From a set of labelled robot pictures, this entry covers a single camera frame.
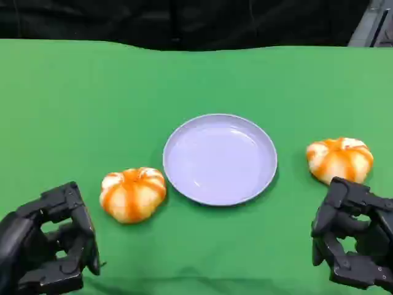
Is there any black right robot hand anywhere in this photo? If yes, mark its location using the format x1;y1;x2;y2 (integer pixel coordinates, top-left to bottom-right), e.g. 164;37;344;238
310;176;393;291

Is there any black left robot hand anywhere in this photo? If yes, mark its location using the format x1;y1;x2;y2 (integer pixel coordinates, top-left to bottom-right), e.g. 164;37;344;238
0;181;101;295

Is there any orange and white bread roll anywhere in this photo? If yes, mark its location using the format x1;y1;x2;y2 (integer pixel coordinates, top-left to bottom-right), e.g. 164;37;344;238
99;167;168;224
306;137;375;186

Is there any lilac plate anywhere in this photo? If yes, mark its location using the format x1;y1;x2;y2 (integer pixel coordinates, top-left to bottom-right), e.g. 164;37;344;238
162;113;279;207

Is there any black backdrop cloth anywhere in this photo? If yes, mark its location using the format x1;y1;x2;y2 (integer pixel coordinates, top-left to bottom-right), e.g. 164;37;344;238
0;0;371;52

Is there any grey metal equipment frame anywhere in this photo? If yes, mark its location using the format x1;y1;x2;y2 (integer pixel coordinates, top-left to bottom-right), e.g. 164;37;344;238
348;0;393;49

